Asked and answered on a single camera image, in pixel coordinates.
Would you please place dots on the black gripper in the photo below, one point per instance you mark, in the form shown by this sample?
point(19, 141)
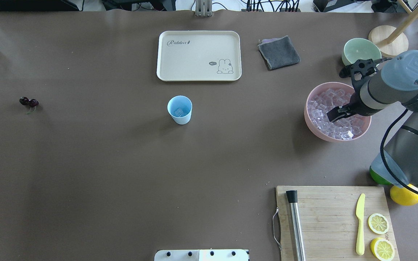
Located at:
point(354, 103)

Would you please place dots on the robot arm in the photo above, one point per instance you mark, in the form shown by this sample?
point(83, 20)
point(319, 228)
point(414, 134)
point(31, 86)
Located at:
point(377, 84)

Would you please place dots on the pink bowl of ice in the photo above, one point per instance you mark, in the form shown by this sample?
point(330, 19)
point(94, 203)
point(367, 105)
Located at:
point(330, 126)

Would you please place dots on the blue plastic cup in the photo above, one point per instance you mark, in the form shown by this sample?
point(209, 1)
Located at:
point(180, 109)

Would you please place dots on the green bowl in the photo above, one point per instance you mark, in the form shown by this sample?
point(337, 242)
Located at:
point(359, 48)

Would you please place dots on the green lime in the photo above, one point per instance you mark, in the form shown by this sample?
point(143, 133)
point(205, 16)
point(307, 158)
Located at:
point(377, 178)

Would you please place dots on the wooden stand with base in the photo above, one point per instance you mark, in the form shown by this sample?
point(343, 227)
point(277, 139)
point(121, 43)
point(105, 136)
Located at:
point(392, 41)

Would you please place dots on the grey folded cloth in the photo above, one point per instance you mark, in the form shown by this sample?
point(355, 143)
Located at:
point(278, 52)

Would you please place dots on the steel muddler black cap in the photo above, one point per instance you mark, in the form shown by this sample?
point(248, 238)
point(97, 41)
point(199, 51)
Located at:
point(295, 225)

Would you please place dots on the yellow plastic knife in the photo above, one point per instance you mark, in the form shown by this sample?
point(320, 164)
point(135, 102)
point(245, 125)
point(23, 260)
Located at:
point(360, 207)

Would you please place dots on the whole yellow lemon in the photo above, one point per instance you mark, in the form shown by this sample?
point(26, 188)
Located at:
point(403, 196)

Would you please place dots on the bamboo cutting board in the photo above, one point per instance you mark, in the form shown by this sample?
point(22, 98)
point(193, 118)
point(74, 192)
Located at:
point(329, 224)

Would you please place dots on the lemon half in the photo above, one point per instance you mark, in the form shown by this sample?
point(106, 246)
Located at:
point(382, 249)
point(378, 223)

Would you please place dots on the cream rabbit tray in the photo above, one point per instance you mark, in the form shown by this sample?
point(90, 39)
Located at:
point(194, 56)

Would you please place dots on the dark red cherry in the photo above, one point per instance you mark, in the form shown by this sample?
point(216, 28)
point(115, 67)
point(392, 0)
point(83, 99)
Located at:
point(33, 103)
point(24, 101)

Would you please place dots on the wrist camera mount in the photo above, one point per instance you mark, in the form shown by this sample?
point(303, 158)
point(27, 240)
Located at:
point(361, 70)

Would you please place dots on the aluminium frame post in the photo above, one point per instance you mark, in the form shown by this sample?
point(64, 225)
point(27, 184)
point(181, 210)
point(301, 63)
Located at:
point(203, 8)

